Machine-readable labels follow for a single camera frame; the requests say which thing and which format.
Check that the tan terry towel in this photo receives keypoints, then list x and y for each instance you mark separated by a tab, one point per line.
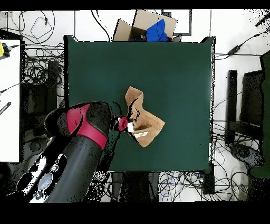
147	124

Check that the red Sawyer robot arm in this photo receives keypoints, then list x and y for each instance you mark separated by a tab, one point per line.
80	152

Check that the dark green table cloth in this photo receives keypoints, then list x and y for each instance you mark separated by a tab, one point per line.
95	63

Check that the black equipment rack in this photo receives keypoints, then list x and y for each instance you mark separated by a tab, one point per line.
51	84

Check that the grey stand base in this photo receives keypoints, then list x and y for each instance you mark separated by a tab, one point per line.
34	145
244	153

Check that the blue cloth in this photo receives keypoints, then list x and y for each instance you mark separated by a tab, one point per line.
156	31

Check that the black box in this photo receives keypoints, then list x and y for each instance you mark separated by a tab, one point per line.
208	181

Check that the cardboard box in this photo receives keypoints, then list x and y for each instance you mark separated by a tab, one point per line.
145	19

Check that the black upright bar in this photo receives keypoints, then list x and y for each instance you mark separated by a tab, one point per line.
232	95

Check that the white table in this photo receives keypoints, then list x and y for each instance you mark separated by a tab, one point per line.
9	105

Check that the black strip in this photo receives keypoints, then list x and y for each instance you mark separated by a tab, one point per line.
5	108

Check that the black panel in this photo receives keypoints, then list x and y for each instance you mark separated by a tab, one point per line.
252	95

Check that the black power adapter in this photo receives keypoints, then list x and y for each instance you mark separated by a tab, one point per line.
234	50

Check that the yellow and black tool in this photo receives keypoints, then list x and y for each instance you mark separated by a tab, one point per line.
1	49

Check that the green covered object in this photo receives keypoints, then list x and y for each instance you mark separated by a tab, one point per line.
266	95

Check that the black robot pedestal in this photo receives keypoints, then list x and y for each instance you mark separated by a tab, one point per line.
135	186

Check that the black square frame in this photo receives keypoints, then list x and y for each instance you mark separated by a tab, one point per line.
190	23

